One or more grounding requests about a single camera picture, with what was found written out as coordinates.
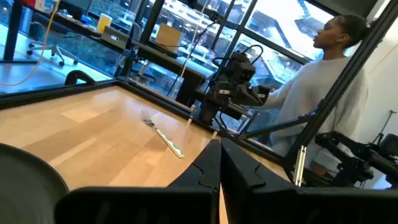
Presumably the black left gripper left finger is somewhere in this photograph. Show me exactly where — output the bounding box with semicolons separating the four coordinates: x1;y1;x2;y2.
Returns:
54;139;222;224

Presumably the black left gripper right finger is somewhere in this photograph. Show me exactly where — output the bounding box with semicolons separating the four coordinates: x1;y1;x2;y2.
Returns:
220;138;398;224

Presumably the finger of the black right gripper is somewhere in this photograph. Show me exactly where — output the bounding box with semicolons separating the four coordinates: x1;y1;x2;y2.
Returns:
233;84;264;107
248;85;271;102

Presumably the fork with green white handle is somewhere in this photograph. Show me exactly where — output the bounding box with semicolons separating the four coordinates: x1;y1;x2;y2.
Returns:
141;109;185;159

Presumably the person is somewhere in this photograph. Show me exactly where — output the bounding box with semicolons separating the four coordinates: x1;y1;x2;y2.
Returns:
253;14;371;175

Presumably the dark desk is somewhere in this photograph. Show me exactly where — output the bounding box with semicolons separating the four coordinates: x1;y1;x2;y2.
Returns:
18;6;208;106

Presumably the cardboard box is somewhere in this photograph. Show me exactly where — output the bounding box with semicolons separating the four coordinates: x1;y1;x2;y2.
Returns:
154;23;183;53

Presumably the yellow cup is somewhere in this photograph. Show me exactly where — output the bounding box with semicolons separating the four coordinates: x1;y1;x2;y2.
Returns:
96;13;113;34

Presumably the dark round plate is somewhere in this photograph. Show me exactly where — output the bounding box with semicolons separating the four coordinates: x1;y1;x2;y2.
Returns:
0;142;70;224

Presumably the office chair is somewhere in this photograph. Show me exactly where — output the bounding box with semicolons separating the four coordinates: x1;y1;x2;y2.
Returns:
26;12;80;68

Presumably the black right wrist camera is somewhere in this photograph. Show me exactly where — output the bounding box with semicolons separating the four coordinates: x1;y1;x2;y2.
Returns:
230;60;256;82

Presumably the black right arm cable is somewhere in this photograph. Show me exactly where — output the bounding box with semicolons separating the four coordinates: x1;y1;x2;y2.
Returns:
211;44;265;68

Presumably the white cable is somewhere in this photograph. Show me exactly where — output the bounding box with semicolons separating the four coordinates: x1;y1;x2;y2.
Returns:
178;0;210;82

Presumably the black aluminium table frame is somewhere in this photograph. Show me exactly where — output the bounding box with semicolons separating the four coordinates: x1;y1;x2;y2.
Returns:
0;0;398;187

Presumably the yellow cable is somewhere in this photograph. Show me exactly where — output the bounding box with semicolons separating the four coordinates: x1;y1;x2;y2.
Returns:
0;0;62;87

